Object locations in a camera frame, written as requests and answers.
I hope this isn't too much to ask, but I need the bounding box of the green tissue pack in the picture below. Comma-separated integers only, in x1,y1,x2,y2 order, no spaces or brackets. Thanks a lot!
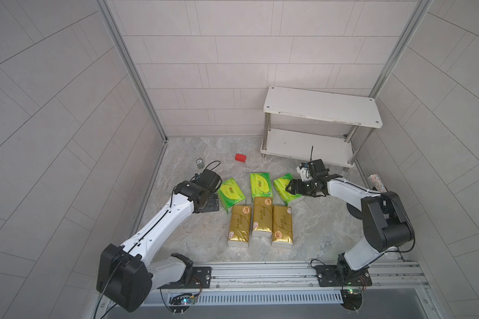
273,173,304,207
250,173,273,199
218,178,246,213

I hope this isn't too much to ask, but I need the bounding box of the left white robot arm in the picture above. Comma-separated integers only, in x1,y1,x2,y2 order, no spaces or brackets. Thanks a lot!
97,181,218,312

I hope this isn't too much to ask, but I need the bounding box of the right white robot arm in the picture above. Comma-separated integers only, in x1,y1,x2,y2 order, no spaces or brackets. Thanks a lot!
286,175,416,280

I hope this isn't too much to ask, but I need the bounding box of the gold tissue pack middle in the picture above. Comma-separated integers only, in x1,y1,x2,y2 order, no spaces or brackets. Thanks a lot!
252,197,273,237

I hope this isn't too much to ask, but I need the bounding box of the gold tissue pack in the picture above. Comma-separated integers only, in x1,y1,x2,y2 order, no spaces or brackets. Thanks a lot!
272,205,294,249
252,197,273,237
227,205,252,248

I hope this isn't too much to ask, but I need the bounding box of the gold tissue pack left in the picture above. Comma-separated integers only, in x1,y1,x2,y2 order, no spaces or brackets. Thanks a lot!
227,205,252,248

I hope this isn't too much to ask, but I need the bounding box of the gold tissue pack right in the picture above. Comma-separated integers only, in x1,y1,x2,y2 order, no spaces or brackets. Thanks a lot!
272,205,294,249

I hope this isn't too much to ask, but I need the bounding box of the white two-tier shelf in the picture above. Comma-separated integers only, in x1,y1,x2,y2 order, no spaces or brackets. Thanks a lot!
260,86,383,169

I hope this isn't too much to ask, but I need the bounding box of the small metal can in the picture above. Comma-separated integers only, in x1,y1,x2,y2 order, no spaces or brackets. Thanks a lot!
196,158,204,170

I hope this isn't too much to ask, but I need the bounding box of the small red block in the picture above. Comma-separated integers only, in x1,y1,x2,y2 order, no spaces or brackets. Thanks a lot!
235,154,247,163

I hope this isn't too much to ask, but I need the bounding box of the glitter microphone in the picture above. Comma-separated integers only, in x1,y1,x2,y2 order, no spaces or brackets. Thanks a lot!
368,174,388,193

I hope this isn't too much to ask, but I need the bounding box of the left circuit board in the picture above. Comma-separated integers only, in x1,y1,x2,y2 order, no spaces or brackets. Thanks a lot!
168,293,197,316

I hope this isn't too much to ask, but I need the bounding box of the circuit board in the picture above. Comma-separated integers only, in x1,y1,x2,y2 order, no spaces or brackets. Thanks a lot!
340,289,363,313
168,293,197,316

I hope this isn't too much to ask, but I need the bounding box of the right circuit board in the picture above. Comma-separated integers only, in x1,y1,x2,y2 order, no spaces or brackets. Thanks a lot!
340,289,363,313

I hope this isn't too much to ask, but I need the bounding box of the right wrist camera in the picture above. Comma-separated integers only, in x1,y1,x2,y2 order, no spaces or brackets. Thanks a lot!
296,159,329,182

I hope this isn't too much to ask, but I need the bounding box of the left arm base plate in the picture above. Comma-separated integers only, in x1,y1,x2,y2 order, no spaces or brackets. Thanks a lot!
161,267,212,289

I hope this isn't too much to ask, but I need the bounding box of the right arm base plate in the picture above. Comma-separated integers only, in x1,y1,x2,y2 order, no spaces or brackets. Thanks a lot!
312,265,372,288

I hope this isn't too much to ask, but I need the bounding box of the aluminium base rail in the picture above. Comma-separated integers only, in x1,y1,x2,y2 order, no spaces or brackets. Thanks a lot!
91,261,429,308

